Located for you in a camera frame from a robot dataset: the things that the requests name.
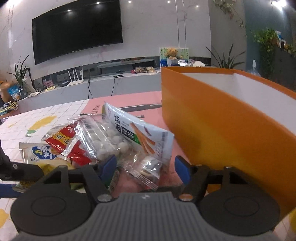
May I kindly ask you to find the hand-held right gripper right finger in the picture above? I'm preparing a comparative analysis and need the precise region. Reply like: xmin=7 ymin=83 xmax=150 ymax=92
xmin=174 ymin=156 xmax=251 ymax=202

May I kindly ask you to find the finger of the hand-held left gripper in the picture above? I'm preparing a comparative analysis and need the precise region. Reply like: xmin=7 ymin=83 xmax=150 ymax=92
xmin=0 ymin=146 xmax=45 ymax=183
xmin=0 ymin=184 xmax=23 ymax=198

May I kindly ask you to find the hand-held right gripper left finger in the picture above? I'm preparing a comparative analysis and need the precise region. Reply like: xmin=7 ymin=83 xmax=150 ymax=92
xmin=41 ymin=155 xmax=117 ymax=202

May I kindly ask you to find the clear packet of white balls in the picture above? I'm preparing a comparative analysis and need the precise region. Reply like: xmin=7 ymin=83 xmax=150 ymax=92
xmin=68 ymin=115 xmax=139 ymax=167

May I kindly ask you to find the small clear snack packet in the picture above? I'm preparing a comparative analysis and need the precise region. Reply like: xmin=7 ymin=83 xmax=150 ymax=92
xmin=118 ymin=153 xmax=172 ymax=191

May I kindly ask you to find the orange cardboard box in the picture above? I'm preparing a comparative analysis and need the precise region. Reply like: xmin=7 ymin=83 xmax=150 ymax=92
xmin=161 ymin=67 xmax=296 ymax=230

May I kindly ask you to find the pile of snacks on bench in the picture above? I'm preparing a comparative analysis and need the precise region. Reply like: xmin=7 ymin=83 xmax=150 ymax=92
xmin=133 ymin=66 xmax=156 ymax=74

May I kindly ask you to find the yellow chip packet blue label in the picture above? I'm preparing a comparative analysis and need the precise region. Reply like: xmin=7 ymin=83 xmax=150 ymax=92
xmin=19 ymin=142 xmax=78 ymax=187

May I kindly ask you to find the red packet with clear ends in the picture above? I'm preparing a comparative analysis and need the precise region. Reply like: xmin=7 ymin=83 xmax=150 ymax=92
xmin=42 ymin=124 xmax=97 ymax=168

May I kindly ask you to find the white packet with orange sticks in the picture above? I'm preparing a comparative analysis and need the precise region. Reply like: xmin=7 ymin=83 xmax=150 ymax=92
xmin=102 ymin=102 xmax=175 ymax=167

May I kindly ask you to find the pink white printed tablecloth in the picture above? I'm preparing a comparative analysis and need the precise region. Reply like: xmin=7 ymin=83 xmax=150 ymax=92
xmin=0 ymin=91 xmax=296 ymax=241

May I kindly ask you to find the blue snack bag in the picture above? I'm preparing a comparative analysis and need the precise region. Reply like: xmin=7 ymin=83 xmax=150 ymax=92
xmin=8 ymin=85 xmax=21 ymax=100

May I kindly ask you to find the brown bag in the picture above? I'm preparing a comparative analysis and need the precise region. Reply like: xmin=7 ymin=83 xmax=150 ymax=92
xmin=0 ymin=80 xmax=15 ymax=105

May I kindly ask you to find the grey television bench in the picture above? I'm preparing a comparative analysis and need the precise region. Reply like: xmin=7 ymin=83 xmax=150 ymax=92
xmin=14 ymin=67 xmax=163 ymax=114

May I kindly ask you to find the white router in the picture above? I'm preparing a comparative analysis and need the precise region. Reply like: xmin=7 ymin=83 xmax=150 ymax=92
xmin=60 ymin=68 xmax=84 ymax=88

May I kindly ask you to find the potted plant in glass vase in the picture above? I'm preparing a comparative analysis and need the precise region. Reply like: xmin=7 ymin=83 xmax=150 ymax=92
xmin=7 ymin=54 xmax=31 ymax=98

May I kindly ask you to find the green white picture card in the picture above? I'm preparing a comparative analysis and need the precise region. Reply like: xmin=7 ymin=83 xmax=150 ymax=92
xmin=159 ymin=47 xmax=189 ymax=68

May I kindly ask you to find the brown teddy bear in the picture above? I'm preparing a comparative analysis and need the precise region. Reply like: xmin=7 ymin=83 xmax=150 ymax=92
xmin=165 ymin=47 xmax=178 ymax=60

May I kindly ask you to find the long-leaf potted plant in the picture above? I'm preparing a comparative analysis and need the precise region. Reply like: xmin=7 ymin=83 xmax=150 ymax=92
xmin=206 ymin=44 xmax=246 ymax=69

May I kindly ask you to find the large water bottle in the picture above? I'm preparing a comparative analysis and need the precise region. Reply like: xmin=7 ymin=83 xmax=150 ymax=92
xmin=246 ymin=60 xmax=261 ymax=77

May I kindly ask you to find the black flat television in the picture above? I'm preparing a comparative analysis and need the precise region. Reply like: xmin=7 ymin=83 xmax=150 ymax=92
xmin=32 ymin=0 xmax=123 ymax=65

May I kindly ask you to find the dark cabinet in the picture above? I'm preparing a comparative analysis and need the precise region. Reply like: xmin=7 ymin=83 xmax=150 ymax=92
xmin=261 ymin=44 xmax=296 ymax=91

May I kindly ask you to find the bushy green plant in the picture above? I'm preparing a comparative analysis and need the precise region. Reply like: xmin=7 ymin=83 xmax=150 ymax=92
xmin=253 ymin=28 xmax=278 ymax=77

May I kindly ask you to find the hanging vine plant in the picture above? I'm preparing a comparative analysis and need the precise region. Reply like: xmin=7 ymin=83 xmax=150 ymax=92
xmin=213 ymin=0 xmax=247 ymax=35

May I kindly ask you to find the black cable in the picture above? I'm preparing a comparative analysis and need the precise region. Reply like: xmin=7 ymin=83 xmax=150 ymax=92
xmin=87 ymin=69 xmax=93 ymax=99
xmin=112 ymin=75 xmax=125 ymax=96

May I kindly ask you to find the white picture frame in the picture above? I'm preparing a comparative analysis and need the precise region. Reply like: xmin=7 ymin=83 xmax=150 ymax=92
xmin=23 ymin=67 xmax=36 ymax=93

